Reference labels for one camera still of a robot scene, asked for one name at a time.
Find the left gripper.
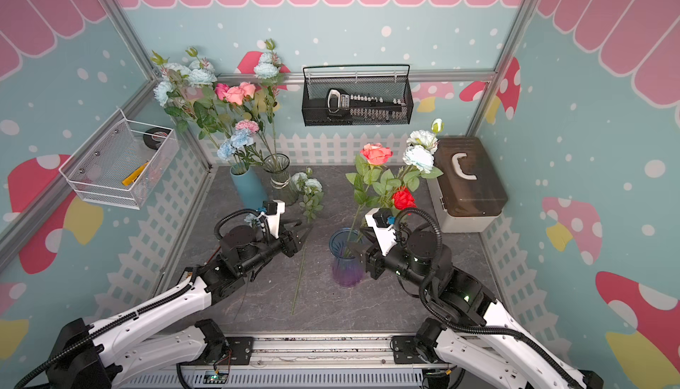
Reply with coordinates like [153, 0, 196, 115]
[238, 217, 315, 275]

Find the purple glass vase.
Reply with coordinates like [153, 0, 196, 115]
[329, 228, 365, 288]

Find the pale blue flower stem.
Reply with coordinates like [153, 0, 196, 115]
[290, 168, 324, 315]

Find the white flower stem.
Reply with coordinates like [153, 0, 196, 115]
[399, 118, 444, 192]

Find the single blue flower stem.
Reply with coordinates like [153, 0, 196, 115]
[244, 214, 261, 229]

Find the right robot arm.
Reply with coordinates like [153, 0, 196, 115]
[350, 208, 604, 388]

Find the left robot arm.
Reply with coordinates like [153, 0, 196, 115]
[17, 201, 313, 388]

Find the teal ceramic vase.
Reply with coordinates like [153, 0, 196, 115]
[229, 164, 268, 209]

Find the clear glass vase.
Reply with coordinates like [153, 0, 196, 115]
[263, 153, 299, 206]

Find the bouquet in teal vase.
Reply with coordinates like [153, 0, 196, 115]
[150, 47, 265, 175]

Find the red rose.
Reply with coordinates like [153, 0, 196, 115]
[392, 186, 416, 210]

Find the coral pink rose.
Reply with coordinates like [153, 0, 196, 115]
[344, 143, 395, 257]

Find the brown lid storage box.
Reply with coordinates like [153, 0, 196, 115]
[428, 137, 508, 233]

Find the bit set tool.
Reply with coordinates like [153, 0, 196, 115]
[326, 89, 408, 121]

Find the black tape roll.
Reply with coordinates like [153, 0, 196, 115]
[143, 127, 169, 150]

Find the yellow tool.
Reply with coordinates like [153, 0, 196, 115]
[121, 162, 148, 187]

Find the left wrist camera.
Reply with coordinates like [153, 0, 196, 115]
[262, 199, 286, 239]

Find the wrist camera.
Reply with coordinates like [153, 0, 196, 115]
[365, 208, 397, 256]
[262, 199, 286, 239]

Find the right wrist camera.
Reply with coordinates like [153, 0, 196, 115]
[365, 208, 397, 256]

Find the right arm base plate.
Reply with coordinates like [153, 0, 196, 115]
[390, 333, 459, 367]

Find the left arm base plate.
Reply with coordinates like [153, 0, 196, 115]
[183, 337, 254, 367]

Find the black wire basket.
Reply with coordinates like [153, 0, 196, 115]
[302, 64, 414, 127]

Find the white wire basket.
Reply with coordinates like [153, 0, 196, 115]
[59, 109, 179, 210]

